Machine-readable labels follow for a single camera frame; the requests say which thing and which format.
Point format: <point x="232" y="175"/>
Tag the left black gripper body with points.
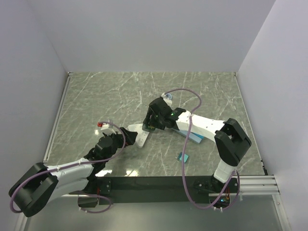
<point x="118" y="142"/>

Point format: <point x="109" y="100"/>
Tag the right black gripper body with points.
<point x="155" y="121"/>

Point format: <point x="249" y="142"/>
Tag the white triangular power strip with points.
<point x="141" y="134"/>

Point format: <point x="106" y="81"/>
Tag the dark green plug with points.
<point x="147" y="128"/>

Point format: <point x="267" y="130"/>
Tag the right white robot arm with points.
<point x="231" y="140"/>

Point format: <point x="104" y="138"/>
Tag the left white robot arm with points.
<point x="41" y="184"/>

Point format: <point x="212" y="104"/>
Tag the teal cube adapter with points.
<point x="185" y="157"/>

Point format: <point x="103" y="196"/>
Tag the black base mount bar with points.
<point x="153" y="189"/>

